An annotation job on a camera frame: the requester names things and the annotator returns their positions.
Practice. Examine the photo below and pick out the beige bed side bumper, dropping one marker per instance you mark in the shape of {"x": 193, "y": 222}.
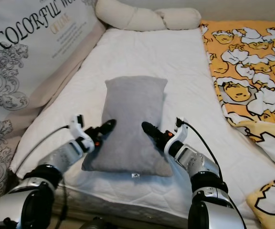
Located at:
{"x": 66, "y": 81}

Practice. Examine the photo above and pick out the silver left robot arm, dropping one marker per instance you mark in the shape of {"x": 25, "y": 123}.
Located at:
{"x": 23, "y": 200}

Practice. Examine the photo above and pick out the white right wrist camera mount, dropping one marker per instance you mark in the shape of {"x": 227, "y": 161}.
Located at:
{"x": 175, "y": 142}

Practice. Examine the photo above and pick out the cream bolster cushion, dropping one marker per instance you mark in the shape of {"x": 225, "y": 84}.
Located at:
{"x": 132, "y": 16}

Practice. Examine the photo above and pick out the grey bed base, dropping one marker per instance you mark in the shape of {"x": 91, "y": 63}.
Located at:
{"x": 132, "y": 218}

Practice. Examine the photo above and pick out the grey printed wall cloth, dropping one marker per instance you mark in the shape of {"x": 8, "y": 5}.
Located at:
{"x": 23, "y": 71}

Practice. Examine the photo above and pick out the grey plush pillow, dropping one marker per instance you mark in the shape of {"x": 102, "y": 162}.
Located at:
{"x": 132, "y": 109}

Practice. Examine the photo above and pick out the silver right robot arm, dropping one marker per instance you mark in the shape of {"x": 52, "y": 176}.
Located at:
{"x": 209, "y": 181}

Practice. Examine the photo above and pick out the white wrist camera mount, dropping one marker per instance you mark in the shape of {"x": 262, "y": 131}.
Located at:
{"x": 175, "y": 142}
{"x": 78, "y": 131}

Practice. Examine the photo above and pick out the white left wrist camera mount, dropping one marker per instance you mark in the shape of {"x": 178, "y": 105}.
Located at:
{"x": 78, "y": 131}

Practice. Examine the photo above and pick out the orange cartoon print blanket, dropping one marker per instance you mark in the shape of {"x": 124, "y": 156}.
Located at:
{"x": 252, "y": 62}

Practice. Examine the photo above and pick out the white quilted mattress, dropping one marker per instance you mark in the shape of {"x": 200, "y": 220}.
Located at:
{"x": 185, "y": 71}

